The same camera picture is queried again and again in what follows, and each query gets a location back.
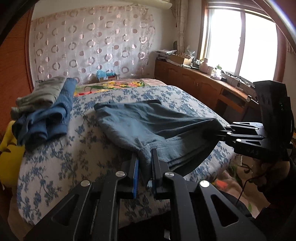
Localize pale window curtain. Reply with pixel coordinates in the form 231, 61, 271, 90
172, 0, 199, 54

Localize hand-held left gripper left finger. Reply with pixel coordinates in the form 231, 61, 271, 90
24, 153, 139, 241

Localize white jug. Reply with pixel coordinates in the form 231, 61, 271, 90
200, 59, 214, 75

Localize black cable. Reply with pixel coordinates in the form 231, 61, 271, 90
236, 162, 258, 205

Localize wooden slatted wardrobe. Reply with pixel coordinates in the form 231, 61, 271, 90
0, 9, 35, 139

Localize stack of papers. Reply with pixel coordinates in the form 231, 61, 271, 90
156, 49, 178, 61

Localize beige air conditioner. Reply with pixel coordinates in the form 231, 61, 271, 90
129, 0, 173, 10

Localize circle-patterned wall curtain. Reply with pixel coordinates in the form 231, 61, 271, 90
31, 6, 156, 85

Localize olive green pants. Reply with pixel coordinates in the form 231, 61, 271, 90
10, 76, 67, 116

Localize blue-grey shorts pants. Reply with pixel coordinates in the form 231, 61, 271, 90
94, 100, 226, 183

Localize bed with blue floral sheet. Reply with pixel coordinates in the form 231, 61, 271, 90
8, 85, 236, 234

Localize yellow plush toy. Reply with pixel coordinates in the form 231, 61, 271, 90
0, 120, 26, 188

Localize blue denim jeans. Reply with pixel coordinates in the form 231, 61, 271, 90
11, 77, 78, 146

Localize colourful floral floor cloth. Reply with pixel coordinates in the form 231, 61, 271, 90
215, 160, 257, 209

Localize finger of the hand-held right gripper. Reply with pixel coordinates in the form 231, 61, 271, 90
224, 123, 264, 134
203, 130, 266, 146

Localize wooden-framed window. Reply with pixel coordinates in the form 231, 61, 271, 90
200, 0, 287, 82

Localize colourful floral blanket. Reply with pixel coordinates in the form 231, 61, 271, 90
73, 78, 167, 96

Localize open cardboard box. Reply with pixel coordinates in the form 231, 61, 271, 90
170, 54, 192, 66

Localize wooden cabinet counter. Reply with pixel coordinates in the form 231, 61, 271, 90
154, 59, 259, 116

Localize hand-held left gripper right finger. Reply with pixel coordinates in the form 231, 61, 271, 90
150, 148, 266, 241

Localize small cardboard box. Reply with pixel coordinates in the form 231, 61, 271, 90
99, 74, 117, 82

